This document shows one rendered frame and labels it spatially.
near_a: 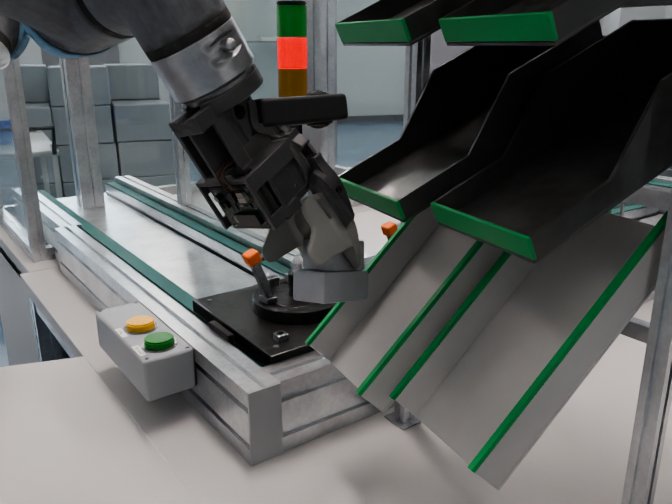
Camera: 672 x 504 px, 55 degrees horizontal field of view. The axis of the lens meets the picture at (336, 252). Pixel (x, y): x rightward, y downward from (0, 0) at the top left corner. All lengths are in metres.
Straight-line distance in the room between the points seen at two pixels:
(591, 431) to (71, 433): 0.69
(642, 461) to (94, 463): 0.61
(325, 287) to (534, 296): 0.21
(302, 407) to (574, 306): 0.37
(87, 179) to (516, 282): 1.43
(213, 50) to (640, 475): 0.53
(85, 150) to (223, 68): 1.40
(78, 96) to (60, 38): 1.27
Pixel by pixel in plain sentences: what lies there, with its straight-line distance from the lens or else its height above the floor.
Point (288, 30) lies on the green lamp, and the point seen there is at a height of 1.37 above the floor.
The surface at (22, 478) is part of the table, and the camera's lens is 0.89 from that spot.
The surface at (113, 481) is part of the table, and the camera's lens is 0.85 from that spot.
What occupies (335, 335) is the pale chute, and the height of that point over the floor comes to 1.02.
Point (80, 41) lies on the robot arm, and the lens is 0.61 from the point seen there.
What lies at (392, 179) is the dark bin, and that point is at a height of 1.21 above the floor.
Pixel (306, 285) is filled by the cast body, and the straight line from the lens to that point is 0.62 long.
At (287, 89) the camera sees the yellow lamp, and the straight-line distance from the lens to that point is 1.12.
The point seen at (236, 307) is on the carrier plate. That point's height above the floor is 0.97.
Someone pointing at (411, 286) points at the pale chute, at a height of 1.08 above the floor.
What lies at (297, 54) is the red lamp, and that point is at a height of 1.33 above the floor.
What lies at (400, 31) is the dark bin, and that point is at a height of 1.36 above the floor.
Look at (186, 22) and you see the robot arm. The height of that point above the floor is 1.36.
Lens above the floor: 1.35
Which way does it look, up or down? 18 degrees down
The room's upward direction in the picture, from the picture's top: straight up
